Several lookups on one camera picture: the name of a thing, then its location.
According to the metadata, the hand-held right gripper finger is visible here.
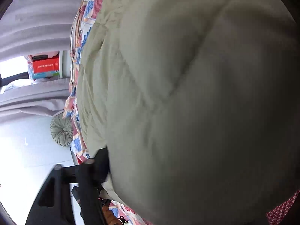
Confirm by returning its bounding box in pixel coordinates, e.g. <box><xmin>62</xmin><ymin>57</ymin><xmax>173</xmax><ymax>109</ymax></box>
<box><xmin>25</xmin><ymin>149</ymin><xmax>111</xmax><ymax>225</ymax></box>

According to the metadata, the beige puffer jacket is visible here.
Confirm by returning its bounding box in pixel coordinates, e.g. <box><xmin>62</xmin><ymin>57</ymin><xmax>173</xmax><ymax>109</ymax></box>
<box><xmin>76</xmin><ymin>0</ymin><xmax>300</xmax><ymax>225</ymax></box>

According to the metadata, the leaf patchwork bed sheet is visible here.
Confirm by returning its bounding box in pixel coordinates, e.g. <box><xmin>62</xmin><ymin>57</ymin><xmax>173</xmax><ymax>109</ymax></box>
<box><xmin>63</xmin><ymin>0</ymin><xmax>300</xmax><ymax>225</ymax></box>

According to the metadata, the round green pleated cushion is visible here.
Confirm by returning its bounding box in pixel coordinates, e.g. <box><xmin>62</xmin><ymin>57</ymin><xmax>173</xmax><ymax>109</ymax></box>
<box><xmin>50</xmin><ymin>114</ymin><xmax>75</xmax><ymax>147</ymax></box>

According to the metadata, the pale lilac curtain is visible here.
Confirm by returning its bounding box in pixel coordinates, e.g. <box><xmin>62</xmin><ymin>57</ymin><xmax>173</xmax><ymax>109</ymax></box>
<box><xmin>0</xmin><ymin>0</ymin><xmax>95</xmax><ymax>58</ymax></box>
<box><xmin>0</xmin><ymin>77</ymin><xmax>72</xmax><ymax>123</ymax></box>

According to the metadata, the colourful printed packet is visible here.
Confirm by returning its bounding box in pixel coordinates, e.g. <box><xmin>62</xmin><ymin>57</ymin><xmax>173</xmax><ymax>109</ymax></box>
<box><xmin>29</xmin><ymin>72</ymin><xmax>59</xmax><ymax>80</ymax></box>

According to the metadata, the red box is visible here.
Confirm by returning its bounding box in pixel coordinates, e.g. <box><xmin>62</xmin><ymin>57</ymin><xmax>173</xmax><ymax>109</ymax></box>
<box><xmin>32</xmin><ymin>59</ymin><xmax>59</xmax><ymax>74</ymax></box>

